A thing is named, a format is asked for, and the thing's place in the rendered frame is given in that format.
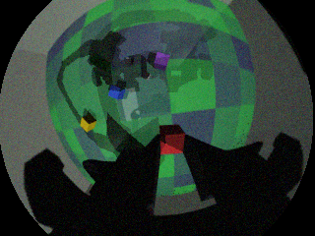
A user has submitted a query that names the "yellow block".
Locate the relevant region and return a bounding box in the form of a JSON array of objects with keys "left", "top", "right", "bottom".
[{"left": 80, "top": 114, "right": 95, "bottom": 131}]

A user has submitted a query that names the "blue cube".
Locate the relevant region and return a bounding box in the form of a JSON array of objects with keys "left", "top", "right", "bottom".
[{"left": 109, "top": 84, "right": 126, "bottom": 99}]

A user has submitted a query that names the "red block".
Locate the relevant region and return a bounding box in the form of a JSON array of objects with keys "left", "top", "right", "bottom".
[{"left": 160, "top": 125, "right": 185, "bottom": 154}]

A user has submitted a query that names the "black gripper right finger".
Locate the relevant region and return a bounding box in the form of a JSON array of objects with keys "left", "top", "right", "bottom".
[{"left": 182, "top": 134, "right": 263, "bottom": 201}]

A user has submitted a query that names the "small white block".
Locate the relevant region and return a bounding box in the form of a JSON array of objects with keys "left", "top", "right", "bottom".
[{"left": 142, "top": 71, "right": 150, "bottom": 80}]

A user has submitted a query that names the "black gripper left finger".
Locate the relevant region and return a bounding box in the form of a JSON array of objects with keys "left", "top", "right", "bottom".
[{"left": 83, "top": 135, "right": 161, "bottom": 208}]

